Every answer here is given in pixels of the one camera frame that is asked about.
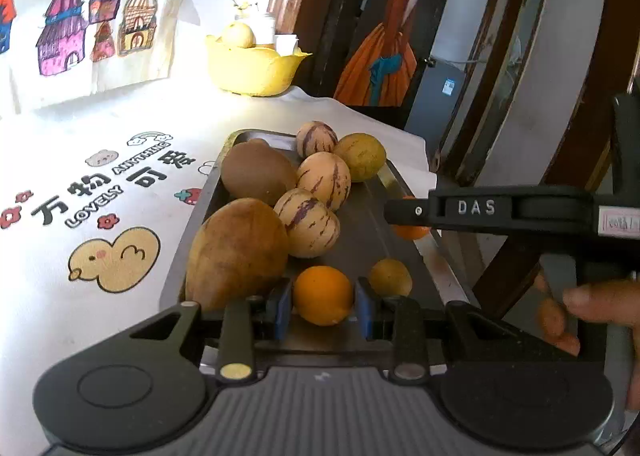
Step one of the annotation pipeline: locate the yellow-green round fruit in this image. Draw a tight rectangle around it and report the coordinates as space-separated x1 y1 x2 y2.
333 133 387 182

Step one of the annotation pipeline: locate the small orange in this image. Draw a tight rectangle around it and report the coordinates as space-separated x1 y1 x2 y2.
292 265 355 326
390 196 432 241

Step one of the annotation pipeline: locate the yellow plastic bowl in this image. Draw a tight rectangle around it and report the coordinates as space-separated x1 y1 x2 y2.
206 34 313 97

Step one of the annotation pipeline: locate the orange dress door poster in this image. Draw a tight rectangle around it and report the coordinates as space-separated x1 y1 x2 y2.
332 0 451 107

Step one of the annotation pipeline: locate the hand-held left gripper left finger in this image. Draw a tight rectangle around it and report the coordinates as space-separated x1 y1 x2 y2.
130 279 293 383

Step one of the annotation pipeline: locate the small orange fruit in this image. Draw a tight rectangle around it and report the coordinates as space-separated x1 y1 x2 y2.
368 259 413 298

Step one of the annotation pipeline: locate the brown kiwi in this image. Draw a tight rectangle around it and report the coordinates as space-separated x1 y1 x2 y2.
221 139 299 207

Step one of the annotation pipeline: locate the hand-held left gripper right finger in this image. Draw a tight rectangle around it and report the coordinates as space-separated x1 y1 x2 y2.
354 276 506 383

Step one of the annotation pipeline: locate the white jar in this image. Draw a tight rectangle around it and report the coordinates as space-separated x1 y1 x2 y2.
252 11 277 48

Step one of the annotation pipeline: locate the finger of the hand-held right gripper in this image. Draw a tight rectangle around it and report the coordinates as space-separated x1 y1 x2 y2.
384 195 436 229

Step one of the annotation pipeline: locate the striped pepino melon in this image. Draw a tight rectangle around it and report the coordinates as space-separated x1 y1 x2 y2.
296 120 339 158
273 187 341 258
296 151 352 211

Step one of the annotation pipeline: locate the dark brown wooden frame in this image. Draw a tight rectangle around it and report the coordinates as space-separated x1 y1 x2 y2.
542 0 640 192

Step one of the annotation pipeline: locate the person's right hand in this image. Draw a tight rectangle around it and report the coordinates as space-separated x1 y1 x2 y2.
534 275 640 357

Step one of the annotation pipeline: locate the yellow pear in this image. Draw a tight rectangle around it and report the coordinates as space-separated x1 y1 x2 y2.
221 21 257 48

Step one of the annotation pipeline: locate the grey metal baking tray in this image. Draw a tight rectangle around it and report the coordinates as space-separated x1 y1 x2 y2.
179 129 481 362

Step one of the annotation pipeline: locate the colourful houses wall drawing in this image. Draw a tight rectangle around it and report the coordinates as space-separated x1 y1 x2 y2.
0 0 201 112

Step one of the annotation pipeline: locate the brown mango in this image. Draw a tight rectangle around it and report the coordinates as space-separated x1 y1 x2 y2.
185 197 290 312

